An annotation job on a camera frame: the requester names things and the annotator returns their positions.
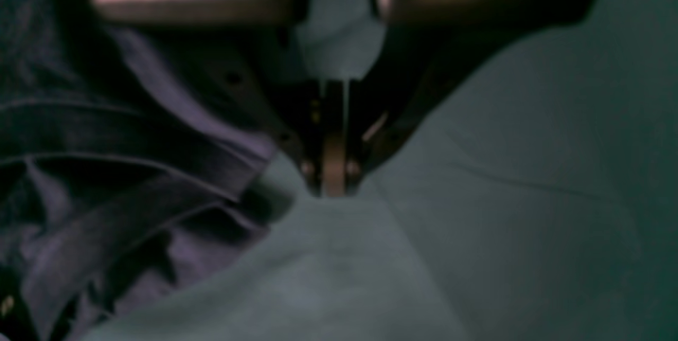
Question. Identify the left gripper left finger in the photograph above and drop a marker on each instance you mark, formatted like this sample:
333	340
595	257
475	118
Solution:
244	52

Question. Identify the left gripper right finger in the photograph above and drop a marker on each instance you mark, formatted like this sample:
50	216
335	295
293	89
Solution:
430	47

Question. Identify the blue-grey T-shirt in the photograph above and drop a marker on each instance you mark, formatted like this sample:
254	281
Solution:
127	173

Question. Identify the teal table cloth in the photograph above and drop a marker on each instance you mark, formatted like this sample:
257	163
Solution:
536	203

